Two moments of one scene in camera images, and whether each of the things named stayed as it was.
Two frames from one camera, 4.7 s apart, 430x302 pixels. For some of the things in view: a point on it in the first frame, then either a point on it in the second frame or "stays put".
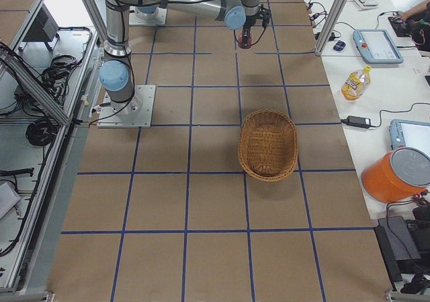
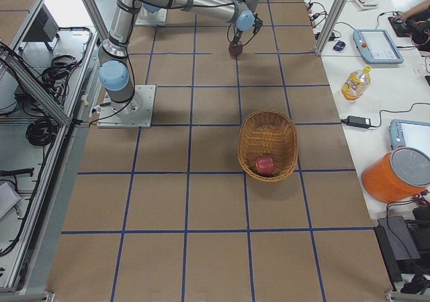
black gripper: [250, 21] to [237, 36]
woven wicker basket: [268, 145] stays put
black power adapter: [357, 121] stays put
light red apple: [249, 41] to [265, 165]
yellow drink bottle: [356, 84] stays put
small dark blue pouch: [339, 45] stays put
